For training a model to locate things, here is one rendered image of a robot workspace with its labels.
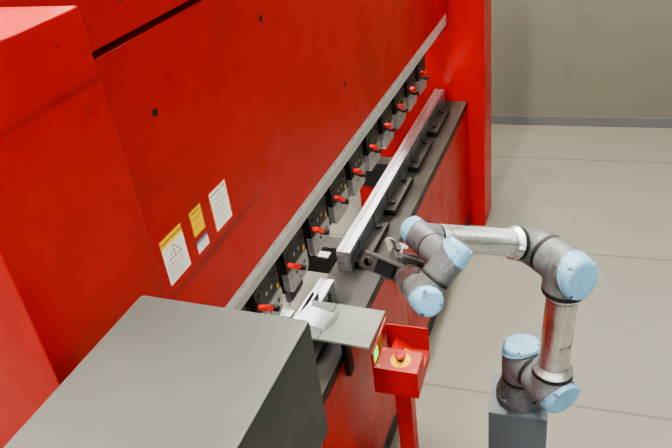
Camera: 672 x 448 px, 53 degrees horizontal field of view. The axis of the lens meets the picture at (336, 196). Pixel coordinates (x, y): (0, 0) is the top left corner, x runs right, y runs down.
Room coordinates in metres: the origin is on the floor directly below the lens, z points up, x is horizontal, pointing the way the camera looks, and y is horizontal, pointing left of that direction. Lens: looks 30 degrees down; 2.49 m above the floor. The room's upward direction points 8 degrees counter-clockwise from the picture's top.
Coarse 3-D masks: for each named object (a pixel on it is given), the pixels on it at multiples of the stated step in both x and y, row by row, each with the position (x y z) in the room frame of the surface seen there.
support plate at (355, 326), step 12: (348, 312) 1.78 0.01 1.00; (360, 312) 1.77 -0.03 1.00; (372, 312) 1.77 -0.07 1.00; (384, 312) 1.76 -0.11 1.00; (336, 324) 1.73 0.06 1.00; (348, 324) 1.72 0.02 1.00; (360, 324) 1.71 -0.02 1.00; (372, 324) 1.71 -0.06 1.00; (312, 336) 1.69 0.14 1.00; (324, 336) 1.68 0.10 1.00; (336, 336) 1.67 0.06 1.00; (348, 336) 1.66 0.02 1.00; (360, 336) 1.66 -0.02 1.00; (372, 336) 1.65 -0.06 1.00
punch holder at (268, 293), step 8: (272, 272) 1.62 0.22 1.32; (264, 280) 1.57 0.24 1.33; (272, 280) 1.61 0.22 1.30; (256, 288) 1.53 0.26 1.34; (264, 288) 1.57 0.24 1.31; (272, 288) 1.60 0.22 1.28; (280, 288) 1.64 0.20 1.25; (256, 296) 1.52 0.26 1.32; (264, 296) 1.56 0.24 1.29; (272, 296) 1.60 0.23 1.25; (280, 296) 1.63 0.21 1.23; (248, 304) 1.52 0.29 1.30; (256, 304) 1.51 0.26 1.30; (272, 304) 1.58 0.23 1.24; (280, 304) 1.62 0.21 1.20; (256, 312) 1.51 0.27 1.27; (264, 312) 1.54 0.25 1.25; (272, 312) 1.57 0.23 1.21; (280, 312) 1.61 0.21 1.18
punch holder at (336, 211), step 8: (344, 176) 2.18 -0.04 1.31; (336, 184) 2.11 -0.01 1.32; (344, 184) 2.17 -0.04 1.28; (328, 192) 2.06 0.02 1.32; (336, 192) 2.10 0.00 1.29; (344, 192) 2.16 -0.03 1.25; (328, 200) 2.06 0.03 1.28; (328, 208) 2.06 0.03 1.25; (336, 208) 2.08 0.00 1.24; (344, 208) 2.14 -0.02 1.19; (328, 216) 2.07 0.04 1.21; (336, 216) 2.07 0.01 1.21
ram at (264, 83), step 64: (192, 0) 1.58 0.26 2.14; (256, 0) 1.80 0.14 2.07; (320, 0) 2.17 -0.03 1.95; (384, 0) 2.76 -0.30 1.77; (128, 64) 1.29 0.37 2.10; (192, 64) 1.48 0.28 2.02; (256, 64) 1.74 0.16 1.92; (320, 64) 2.11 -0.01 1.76; (384, 64) 2.70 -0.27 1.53; (128, 128) 1.25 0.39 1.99; (192, 128) 1.43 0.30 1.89; (256, 128) 1.68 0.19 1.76; (320, 128) 2.05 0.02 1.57; (192, 192) 1.38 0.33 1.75; (256, 192) 1.62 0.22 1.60; (320, 192) 1.99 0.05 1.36; (192, 256) 1.32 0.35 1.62; (256, 256) 1.56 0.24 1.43
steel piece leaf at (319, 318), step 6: (312, 312) 1.81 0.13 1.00; (318, 312) 1.80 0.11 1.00; (324, 312) 1.80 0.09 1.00; (330, 312) 1.79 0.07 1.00; (336, 312) 1.77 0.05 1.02; (306, 318) 1.78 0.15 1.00; (312, 318) 1.77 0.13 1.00; (318, 318) 1.77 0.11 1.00; (324, 318) 1.77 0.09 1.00; (330, 318) 1.74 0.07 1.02; (312, 324) 1.74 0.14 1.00; (318, 324) 1.74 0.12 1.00; (324, 324) 1.74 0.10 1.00; (330, 324) 1.73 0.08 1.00
